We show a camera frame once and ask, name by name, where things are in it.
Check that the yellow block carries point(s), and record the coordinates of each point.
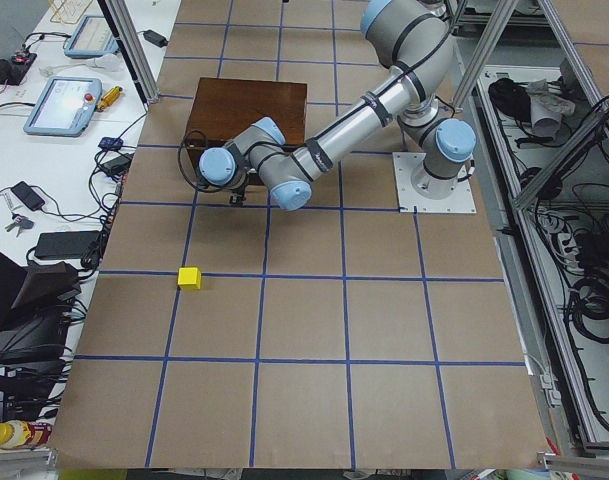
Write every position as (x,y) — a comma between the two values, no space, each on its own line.
(189,278)

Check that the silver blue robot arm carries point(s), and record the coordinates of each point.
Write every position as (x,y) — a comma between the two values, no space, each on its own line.
(416,47)

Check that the dark wooden drawer cabinet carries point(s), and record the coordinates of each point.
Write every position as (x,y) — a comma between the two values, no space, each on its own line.
(237,126)

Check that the yellow black tool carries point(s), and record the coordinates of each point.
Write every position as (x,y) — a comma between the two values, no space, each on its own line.
(109,98)

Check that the black power adapter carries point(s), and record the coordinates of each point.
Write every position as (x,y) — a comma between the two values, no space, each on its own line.
(155,38)

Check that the blue teach pendant near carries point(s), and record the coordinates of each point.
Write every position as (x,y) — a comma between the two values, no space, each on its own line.
(65,107)

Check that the blue teach pendant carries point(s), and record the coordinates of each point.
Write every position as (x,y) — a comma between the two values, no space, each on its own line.
(92,38)
(65,107)

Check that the black smartphone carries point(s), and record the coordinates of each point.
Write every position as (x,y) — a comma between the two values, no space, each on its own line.
(28,196)

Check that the blue teach pendant far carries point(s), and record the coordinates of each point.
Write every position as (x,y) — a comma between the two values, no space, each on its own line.
(92,38)

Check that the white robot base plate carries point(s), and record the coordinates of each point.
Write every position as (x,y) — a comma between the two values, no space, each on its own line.
(418,192)

